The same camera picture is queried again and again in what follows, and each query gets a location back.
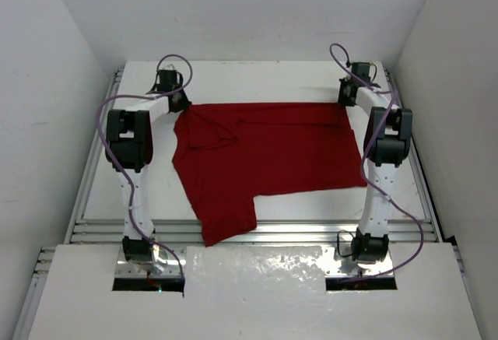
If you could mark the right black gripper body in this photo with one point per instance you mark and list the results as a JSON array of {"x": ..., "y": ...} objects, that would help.
[{"x": 345, "y": 99}]

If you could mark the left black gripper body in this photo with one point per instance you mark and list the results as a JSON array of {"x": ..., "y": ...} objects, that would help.
[{"x": 183, "y": 103}]

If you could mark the red t-shirt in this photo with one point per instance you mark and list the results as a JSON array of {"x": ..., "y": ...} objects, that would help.
[{"x": 229, "y": 153}]

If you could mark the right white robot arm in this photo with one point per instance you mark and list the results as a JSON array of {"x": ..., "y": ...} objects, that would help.
[{"x": 386, "y": 145}]

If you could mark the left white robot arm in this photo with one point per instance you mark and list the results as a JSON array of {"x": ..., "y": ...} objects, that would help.
[{"x": 129, "y": 139}]

